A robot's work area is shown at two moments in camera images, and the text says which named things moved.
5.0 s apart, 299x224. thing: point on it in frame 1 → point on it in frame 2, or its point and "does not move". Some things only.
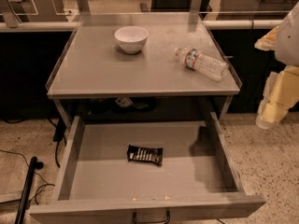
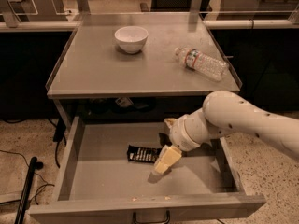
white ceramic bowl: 132,38 does not move
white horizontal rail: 74,25 does not move
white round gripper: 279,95 → 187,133
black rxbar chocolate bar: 151,155 does not move
